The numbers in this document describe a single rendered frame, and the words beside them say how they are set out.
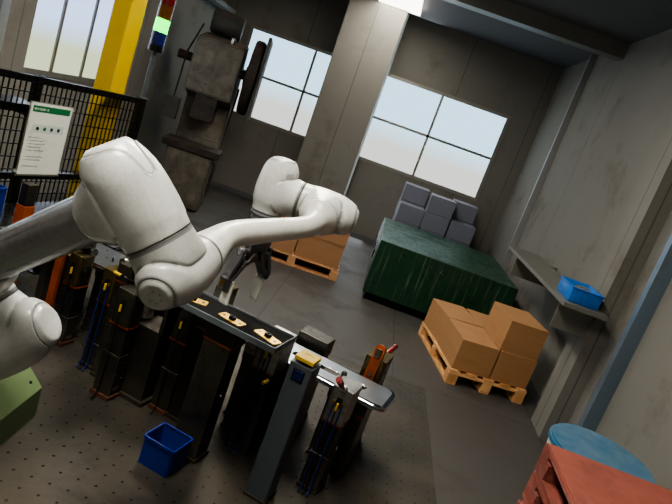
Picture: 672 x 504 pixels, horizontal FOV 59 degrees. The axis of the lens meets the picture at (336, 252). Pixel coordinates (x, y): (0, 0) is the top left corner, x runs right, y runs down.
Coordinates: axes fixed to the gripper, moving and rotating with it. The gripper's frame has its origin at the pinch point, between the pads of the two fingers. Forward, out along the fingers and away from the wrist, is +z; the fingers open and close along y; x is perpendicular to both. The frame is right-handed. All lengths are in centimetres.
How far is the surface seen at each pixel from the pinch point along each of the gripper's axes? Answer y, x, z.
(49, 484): -40, 11, 53
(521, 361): 379, -38, 87
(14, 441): -37, 30, 53
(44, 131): 23, 130, -11
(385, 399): 41, -39, 23
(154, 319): 10.1, 36.2, 26.6
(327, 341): 52, -8, 20
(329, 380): 31.5, -21.9, 23.2
